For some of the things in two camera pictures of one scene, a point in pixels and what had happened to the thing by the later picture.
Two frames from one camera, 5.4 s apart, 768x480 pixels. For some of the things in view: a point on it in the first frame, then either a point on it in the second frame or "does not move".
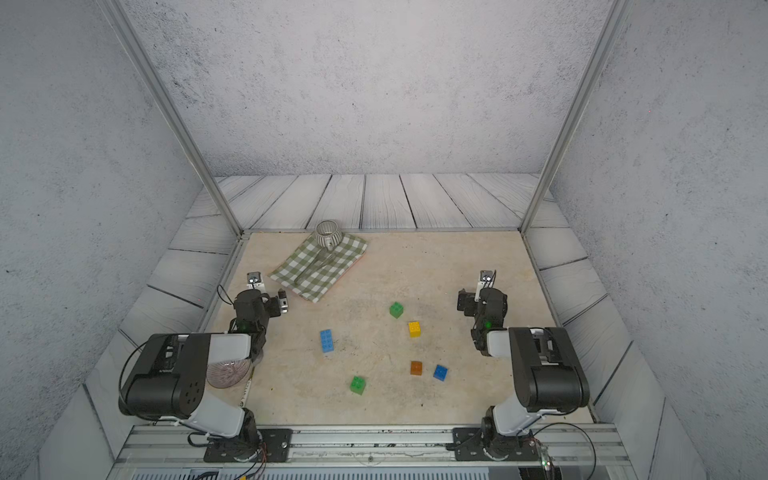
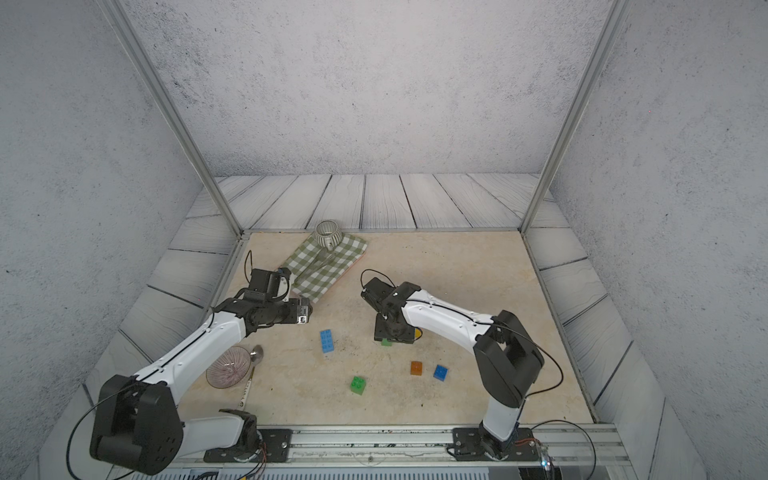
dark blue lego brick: [440, 372] does not move
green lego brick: [357, 385] does not move
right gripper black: [472, 299] → [405, 337]
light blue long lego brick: [327, 340] does not move
